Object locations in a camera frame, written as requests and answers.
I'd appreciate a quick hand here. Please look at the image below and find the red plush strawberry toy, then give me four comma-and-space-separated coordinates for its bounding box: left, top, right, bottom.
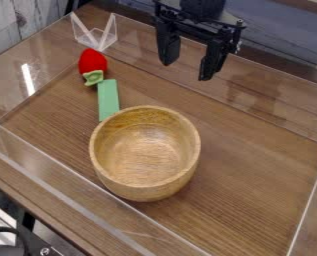
78, 48, 107, 86

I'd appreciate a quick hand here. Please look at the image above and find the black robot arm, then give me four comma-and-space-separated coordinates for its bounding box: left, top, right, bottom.
153, 0, 246, 81

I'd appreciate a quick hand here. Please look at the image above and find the black table leg bracket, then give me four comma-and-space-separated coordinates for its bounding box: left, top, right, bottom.
16, 209, 63, 256

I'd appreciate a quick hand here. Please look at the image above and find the black cable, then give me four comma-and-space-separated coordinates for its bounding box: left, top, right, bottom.
0, 226, 32, 256

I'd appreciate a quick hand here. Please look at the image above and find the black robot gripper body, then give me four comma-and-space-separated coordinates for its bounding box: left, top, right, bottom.
153, 0, 246, 37

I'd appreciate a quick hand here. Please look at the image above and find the green rectangular block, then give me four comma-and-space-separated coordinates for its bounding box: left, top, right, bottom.
98, 79, 119, 121

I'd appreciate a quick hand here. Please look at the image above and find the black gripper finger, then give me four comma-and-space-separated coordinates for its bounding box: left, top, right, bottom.
155, 18, 181, 66
198, 29, 242, 81

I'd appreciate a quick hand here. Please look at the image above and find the wooden bowl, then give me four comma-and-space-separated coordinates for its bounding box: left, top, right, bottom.
88, 105, 201, 202

